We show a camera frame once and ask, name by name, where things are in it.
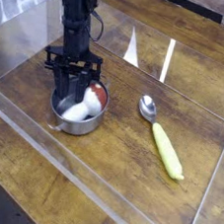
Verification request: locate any spoon with yellow handle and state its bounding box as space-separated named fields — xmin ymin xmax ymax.
xmin=138 ymin=95 xmax=185 ymax=181

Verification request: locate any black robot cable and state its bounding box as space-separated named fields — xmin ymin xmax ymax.
xmin=87 ymin=10 xmax=107 ymax=44

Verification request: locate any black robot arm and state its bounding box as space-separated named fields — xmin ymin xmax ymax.
xmin=45 ymin=0 xmax=104 ymax=103

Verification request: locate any black bar on table edge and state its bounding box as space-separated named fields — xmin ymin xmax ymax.
xmin=167 ymin=0 xmax=223 ymax=24

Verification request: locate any red and white toy mushroom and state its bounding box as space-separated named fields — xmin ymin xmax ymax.
xmin=62 ymin=83 xmax=108 ymax=122

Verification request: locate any small silver pot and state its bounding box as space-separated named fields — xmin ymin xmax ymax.
xmin=50 ymin=81 xmax=109 ymax=136

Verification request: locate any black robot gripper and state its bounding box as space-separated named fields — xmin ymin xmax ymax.
xmin=44 ymin=24 xmax=103 ymax=103

